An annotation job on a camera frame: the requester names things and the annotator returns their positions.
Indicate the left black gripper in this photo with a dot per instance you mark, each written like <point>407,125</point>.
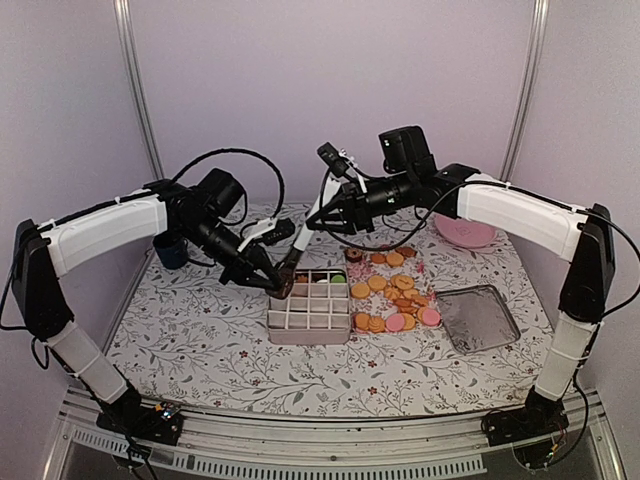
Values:
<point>251,260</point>

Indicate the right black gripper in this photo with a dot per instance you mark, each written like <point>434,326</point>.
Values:
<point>357,218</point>

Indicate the metal serving tongs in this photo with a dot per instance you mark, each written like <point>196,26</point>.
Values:
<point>287,266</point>

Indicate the metal tin with white dividers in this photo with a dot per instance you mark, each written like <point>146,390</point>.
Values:
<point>313,313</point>

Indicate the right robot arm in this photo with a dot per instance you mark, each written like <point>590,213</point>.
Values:
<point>582,237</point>

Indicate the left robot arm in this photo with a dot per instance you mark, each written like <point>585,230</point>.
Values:
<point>46,253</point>

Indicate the chocolate donut cookie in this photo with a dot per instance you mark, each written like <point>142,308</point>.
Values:
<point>353,255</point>

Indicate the dark blue cup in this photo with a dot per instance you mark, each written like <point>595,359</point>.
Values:
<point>171,250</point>

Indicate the floral tablecloth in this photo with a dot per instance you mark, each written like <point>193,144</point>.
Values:
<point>187,338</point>

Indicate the pink plate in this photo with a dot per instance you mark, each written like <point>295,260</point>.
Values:
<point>464,233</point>

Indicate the pink round cookie right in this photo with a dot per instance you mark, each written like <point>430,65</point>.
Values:
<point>429,317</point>

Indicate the silver tin lid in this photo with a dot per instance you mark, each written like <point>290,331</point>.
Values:
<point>476,319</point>

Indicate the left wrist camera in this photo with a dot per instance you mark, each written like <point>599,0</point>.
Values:
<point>268,231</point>

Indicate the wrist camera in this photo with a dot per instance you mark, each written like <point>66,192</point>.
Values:
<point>268,231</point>
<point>339,165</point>

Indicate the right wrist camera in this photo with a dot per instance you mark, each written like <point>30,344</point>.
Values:
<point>339,165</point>

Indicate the aluminium front rail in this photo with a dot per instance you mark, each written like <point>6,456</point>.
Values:
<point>219,444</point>

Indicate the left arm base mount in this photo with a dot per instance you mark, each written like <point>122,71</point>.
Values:
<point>162,423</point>

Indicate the right aluminium frame post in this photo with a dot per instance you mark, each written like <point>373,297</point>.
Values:
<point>533,56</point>

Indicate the aluminium frame post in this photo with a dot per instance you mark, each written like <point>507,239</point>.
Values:
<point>126,36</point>
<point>533,56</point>

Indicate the left aluminium frame post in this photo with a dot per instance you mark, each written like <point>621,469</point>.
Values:
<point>126,36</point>

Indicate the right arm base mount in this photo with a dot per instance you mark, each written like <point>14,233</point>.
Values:
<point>536,418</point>

